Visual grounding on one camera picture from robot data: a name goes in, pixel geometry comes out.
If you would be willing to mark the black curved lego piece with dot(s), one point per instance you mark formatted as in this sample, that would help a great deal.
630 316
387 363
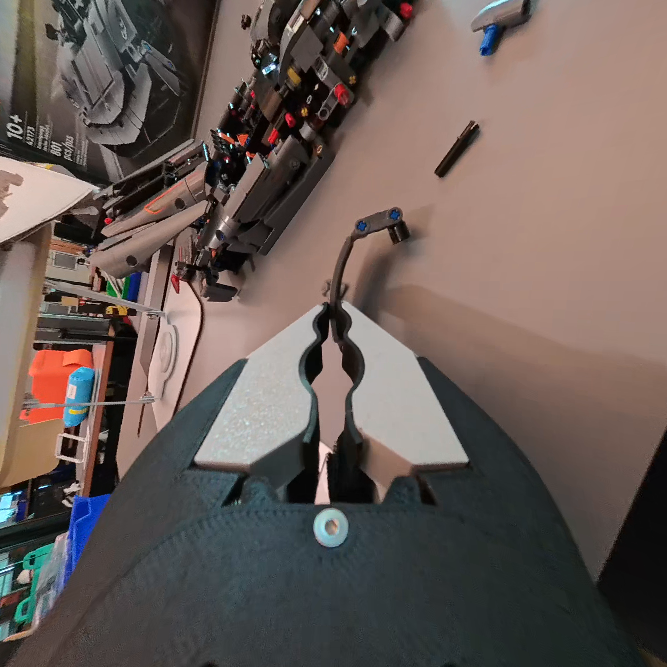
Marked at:
341 266

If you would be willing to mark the beige rounded board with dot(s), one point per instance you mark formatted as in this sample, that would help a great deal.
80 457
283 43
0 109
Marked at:
185 333

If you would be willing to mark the light blue cylinder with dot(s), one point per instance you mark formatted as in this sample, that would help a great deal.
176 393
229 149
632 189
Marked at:
79 396

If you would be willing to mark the lego instruction booklet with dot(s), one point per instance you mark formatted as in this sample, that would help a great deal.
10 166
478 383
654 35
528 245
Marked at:
324 474

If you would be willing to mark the white round disc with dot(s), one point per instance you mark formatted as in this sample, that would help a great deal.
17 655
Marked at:
168 349

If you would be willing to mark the white paper sheet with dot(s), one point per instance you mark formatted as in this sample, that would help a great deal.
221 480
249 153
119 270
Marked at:
36 198

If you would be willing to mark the dark grey lego car model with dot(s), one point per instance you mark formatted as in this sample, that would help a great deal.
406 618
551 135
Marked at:
292 104

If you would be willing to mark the grey lego piece blue pin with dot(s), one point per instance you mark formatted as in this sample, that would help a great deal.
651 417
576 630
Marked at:
500 15

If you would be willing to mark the orange plastic container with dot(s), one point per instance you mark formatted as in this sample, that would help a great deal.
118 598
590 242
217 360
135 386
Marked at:
49 380

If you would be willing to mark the cardboard box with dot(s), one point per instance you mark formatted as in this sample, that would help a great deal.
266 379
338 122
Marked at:
21 338

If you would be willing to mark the green plastic bin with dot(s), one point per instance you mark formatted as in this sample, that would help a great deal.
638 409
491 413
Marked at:
34 578

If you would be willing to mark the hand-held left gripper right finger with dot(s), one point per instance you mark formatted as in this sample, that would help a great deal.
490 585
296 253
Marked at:
401 411

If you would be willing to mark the blue plastic bin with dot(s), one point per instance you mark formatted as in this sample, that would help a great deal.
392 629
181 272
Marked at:
86 526

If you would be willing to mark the black lego set box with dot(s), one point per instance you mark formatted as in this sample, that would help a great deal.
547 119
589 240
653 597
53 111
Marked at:
104 78

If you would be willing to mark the black lego axle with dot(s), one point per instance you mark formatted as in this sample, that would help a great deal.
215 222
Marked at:
456 150

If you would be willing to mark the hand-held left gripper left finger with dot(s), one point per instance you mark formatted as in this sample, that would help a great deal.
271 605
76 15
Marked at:
260 411

